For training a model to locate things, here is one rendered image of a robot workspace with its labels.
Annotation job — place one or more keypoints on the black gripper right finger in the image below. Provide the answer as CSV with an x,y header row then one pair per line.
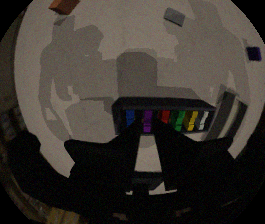
x,y
179,153

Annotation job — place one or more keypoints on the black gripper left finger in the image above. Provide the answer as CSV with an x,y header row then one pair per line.
x,y
119,154

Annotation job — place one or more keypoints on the blue fuse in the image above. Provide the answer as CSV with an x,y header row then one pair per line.
x,y
130,114

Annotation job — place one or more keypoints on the red fuse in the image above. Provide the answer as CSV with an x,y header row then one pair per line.
x,y
164,115

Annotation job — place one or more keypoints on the brown cube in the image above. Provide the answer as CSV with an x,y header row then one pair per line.
x,y
64,7

